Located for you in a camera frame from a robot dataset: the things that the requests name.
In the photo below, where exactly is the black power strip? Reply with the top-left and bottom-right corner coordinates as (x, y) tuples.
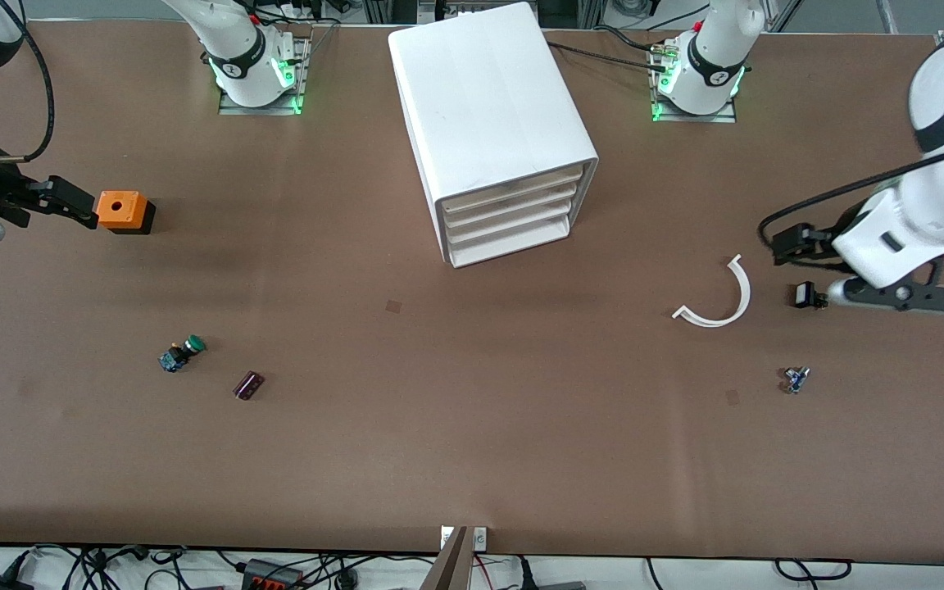
(241, 559), (306, 590)

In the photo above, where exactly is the black cable on table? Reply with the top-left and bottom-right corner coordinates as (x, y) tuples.
(544, 25), (682, 75)

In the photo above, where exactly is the black looped floor cable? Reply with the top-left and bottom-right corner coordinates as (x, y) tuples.
(771, 557), (854, 584)

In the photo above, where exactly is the white curved plastic strip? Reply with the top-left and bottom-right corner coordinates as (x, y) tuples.
(672, 254), (752, 329)

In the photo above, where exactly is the white mounting bracket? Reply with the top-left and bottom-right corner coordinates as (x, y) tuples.
(439, 526), (489, 551)

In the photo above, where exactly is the white drawer cabinet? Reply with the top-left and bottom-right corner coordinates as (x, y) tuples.
(388, 2), (601, 270)

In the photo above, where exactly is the black floor plug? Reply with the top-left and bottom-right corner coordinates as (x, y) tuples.
(513, 557), (588, 590)

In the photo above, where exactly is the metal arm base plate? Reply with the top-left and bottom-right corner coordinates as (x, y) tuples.
(218, 37), (311, 116)
(650, 41), (739, 125)

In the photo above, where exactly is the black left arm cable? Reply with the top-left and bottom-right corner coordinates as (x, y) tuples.
(757, 135), (944, 255)

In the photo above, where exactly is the green push button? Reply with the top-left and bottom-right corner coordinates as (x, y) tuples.
(158, 334), (208, 374)

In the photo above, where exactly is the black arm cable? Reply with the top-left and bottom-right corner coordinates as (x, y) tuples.
(757, 135), (944, 255)
(0, 0), (55, 163)

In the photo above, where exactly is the orange button enclosure box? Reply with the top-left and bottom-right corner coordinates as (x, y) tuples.
(93, 190), (156, 236)

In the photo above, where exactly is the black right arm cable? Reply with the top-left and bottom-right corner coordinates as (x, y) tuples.
(0, 0), (55, 163)

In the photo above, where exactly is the brown camera support beam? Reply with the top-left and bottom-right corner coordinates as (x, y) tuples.
(421, 526), (477, 590)

